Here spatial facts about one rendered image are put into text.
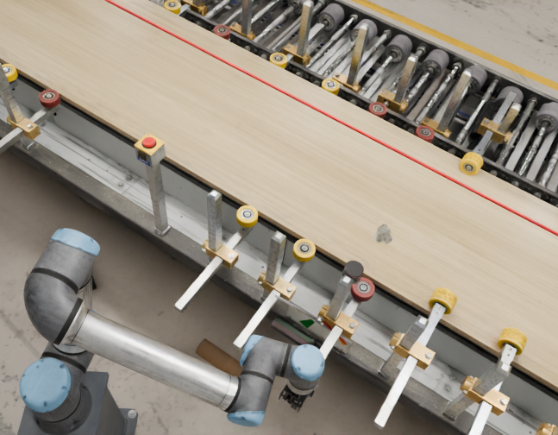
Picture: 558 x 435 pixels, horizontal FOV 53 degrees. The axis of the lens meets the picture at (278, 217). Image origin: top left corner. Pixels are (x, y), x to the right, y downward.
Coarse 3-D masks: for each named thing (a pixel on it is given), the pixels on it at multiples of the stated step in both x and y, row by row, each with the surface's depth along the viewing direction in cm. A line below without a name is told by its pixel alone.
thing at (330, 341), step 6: (354, 300) 195; (348, 306) 194; (354, 306) 194; (348, 312) 192; (336, 330) 188; (342, 330) 189; (330, 336) 187; (336, 336) 187; (324, 342) 186; (330, 342) 186; (324, 348) 184; (330, 348) 185; (324, 354) 183
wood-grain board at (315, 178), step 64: (0, 0) 263; (64, 0) 268; (128, 0) 272; (64, 64) 243; (128, 64) 247; (192, 64) 250; (256, 64) 254; (128, 128) 226; (192, 128) 229; (256, 128) 232; (320, 128) 235; (384, 128) 238; (256, 192) 213; (320, 192) 216; (384, 192) 218; (448, 192) 221; (512, 192) 224; (384, 256) 202; (448, 256) 204; (512, 256) 207; (448, 320) 190; (512, 320) 192
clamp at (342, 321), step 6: (324, 306) 192; (324, 312) 191; (342, 312) 191; (324, 318) 191; (330, 318) 189; (336, 318) 190; (342, 318) 190; (348, 318) 190; (330, 324) 191; (336, 324) 189; (342, 324) 189; (348, 324) 189; (348, 330) 188; (354, 330) 188; (348, 336) 190
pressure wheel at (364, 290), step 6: (360, 282) 194; (366, 282) 195; (372, 282) 195; (354, 288) 193; (360, 288) 193; (366, 288) 193; (372, 288) 193; (354, 294) 192; (360, 294) 192; (366, 294) 192; (372, 294) 192; (360, 300) 193; (366, 300) 193
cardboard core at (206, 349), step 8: (200, 344) 263; (208, 344) 263; (200, 352) 262; (208, 352) 261; (216, 352) 261; (224, 352) 263; (208, 360) 262; (216, 360) 260; (224, 360) 259; (232, 360) 260; (224, 368) 259; (232, 368) 258; (240, 368) 258
